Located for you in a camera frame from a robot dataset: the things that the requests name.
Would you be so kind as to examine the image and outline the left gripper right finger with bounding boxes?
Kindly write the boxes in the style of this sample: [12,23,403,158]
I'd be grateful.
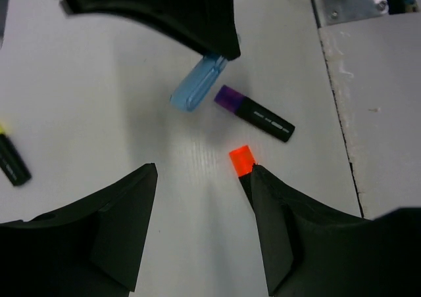
[251,166,420,296]

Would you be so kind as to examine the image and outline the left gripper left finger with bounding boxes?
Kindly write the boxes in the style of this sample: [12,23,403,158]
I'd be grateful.
[1,164,158,296]

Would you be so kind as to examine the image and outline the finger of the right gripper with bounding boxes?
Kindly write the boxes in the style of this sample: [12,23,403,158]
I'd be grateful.
[61,0,241,60]

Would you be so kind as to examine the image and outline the blue eraser case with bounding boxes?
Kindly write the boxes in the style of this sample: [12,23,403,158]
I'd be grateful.
[170,55,228,112]

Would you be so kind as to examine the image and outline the purple cap black highlighter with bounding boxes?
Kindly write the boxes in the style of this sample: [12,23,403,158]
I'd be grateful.
[214,85,295,143]

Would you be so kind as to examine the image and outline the orange cap black highlighter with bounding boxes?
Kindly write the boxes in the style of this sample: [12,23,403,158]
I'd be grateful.
[229,145,257,193]

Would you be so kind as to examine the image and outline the yellow cap black highlighter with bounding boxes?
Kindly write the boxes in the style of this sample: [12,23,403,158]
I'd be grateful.
[0,127,32,187]

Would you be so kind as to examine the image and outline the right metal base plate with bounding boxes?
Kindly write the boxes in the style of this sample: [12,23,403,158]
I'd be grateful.
[311,0,420,28]

